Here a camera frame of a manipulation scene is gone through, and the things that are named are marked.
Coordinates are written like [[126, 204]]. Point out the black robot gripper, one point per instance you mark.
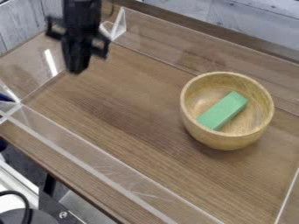
[[76, 30]]

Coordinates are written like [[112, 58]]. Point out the green rectangular block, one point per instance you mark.
[[223, 111]]

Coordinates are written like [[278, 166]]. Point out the light wooden bowl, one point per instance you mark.
[[203, 91]]

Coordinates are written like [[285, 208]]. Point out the black table leg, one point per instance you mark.
[[50, 184]]

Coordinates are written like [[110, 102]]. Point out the clear acrylic corner bracket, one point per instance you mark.
[[115, 29]]

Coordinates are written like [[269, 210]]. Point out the metal base plate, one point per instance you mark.
[[82, 209]]

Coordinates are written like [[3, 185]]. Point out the clear acrylic barrier wall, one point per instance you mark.
[[112, 186]]

